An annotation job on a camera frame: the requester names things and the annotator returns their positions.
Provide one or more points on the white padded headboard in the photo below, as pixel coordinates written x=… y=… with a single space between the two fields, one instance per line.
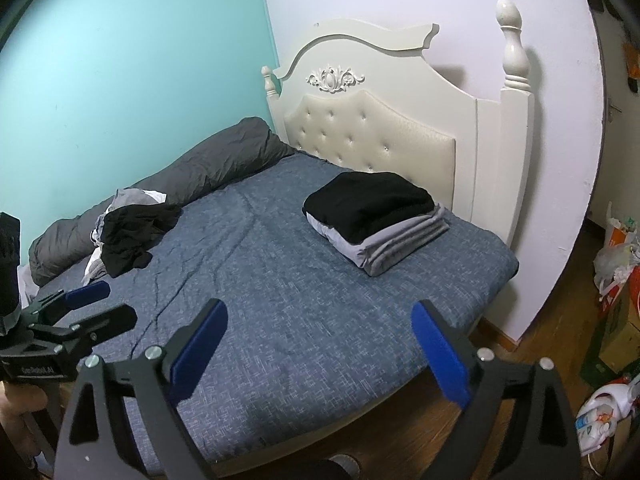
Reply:
x=400 y=125

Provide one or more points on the folded grey clothes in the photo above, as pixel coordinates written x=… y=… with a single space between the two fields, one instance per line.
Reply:
x=395 y=245

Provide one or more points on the pile of clothes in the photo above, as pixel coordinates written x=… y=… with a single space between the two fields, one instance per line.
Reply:
x=125 y=197

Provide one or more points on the black sweater with white trim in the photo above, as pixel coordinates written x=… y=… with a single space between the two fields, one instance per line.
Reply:
x=370 y=202

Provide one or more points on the pale crumpled bedsheet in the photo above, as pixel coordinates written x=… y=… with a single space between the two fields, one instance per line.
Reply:
x=27 y=282

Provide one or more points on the cardboard box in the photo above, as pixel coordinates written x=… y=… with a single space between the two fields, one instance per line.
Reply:
x=612 y=335

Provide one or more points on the white plastic appliance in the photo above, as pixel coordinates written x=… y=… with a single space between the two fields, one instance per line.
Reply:
x=605 y=410

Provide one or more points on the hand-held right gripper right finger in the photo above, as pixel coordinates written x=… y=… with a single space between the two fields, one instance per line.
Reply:
x=440 y=355

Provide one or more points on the bed with blue bedspread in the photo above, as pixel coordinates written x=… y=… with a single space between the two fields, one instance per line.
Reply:
x=300 y=310

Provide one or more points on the white plastic bag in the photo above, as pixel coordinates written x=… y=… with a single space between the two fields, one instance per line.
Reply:
x=615 y=255

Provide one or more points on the person's left hand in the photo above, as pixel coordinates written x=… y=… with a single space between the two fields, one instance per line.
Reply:
x=15 y=410

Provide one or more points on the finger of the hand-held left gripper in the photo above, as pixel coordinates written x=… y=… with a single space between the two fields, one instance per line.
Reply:
x=85 y=294
x=107 y=325

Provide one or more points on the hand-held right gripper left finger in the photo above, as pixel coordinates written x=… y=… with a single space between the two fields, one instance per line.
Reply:
x=197 y=355

